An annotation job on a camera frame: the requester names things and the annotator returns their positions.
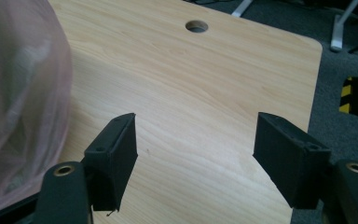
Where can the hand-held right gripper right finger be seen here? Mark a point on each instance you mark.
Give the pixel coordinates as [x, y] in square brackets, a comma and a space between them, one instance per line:
[292, 161]

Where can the pink plastic bag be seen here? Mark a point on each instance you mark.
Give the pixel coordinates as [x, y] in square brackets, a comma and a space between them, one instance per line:
[18, 93]

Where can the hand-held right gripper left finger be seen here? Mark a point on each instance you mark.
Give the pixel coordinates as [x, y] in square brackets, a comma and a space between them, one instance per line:
[112, 161]

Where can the white desk frame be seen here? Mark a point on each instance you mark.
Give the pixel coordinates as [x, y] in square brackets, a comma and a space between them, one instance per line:
[335, 37]

